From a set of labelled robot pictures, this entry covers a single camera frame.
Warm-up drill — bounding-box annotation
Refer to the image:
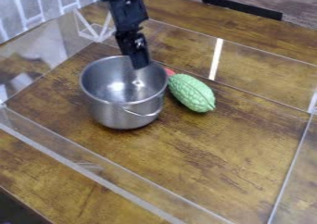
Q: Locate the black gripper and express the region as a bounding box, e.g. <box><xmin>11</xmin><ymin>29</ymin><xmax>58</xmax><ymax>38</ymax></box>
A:
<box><xmin>106</xmin><ymin>0</ymin><xmax>150</xmax><ymax>69</ymax></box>

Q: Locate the stainless steel pot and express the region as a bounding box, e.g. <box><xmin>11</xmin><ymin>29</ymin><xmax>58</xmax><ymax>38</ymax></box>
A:
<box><xmin>79</xmin><ymin>56</ymin><xmax>169</xmax><ymax>130</ymax></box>

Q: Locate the pink spoon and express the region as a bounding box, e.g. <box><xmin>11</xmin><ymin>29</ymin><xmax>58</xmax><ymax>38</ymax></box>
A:
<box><xmin>165</xmin><ymin>68</ymin><xmax>175</xmax><ymax>77</ymax></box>

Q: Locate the green bitter gourd toy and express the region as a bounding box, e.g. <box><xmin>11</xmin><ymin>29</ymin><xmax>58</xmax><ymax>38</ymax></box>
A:
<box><xmin>169</xmin><ymin>74</ymin><xmax>216</xmax><ymax>113</ymax></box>

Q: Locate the clear acrylic corner bracket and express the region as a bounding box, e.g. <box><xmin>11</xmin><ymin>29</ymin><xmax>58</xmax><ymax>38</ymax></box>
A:
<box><xmin>74</xmin><ymin>9</ymin><xmax>117</xmax><ymax>43</ymax></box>

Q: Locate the black wall strip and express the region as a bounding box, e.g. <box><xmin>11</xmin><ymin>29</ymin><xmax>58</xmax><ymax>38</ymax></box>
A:
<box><xmin>202</xmin><ymin>0</ymin><xmax>282</xmax><ymax>21</ymax></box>

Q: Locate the clear acrylic enclosure wall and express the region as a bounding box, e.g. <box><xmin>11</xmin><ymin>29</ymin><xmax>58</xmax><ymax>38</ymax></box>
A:
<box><xmin>0</xmin><ymin>12</ymin><xmax>317</xmax><ymax>224</ymax></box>

